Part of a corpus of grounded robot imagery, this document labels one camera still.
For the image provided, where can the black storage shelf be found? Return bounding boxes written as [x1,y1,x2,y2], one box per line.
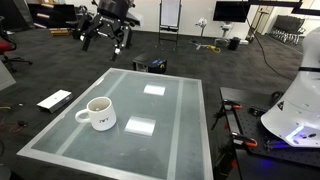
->
[26,2,79,31]

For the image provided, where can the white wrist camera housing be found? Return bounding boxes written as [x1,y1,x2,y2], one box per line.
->
[126,7,145,25]

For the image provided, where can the stacked black chairs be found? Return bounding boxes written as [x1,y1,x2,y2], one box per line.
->
[268,14,306,46]

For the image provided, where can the orange-handled bar clamp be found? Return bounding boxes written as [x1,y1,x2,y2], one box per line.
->
[211,99,244,131]
[229,131,258,149]

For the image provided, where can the black flat screen monitor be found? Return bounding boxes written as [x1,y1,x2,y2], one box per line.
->
[212,0,249,24]

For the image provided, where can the whiteboard easel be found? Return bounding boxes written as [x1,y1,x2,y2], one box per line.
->
[158,0,183,51]

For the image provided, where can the flat white box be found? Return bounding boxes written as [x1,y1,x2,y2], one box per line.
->
[36,89,74,114]

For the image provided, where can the white tripod stand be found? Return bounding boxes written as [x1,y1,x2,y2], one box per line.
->
[189,17,214,51]

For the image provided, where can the black waste bin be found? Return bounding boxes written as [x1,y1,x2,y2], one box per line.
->
[228,36,242,52]

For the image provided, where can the red office chair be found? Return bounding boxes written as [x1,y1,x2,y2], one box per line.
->
[0,15,34,73]

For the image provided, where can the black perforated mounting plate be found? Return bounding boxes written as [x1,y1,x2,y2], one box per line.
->
[224,96,320,168]

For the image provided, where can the grey cabinet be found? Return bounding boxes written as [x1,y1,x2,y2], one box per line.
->
[0,59,17,92]

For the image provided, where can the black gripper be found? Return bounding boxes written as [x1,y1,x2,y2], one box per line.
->
[79,0,135,63]

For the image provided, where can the small black toggle clamp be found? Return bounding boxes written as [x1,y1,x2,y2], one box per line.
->
[248,107,266,118]
[264,139,288,151]

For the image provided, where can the black robot cart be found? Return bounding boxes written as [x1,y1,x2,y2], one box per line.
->
[219,87,320,180]

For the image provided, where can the black blue equipment case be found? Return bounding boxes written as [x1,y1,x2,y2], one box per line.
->
[132,54,168,75]

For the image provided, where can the white monitor stand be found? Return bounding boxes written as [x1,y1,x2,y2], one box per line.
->
[214,21,234,48]

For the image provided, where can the white printed ceramic mug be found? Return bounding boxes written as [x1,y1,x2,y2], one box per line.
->
[74,96,118,132]

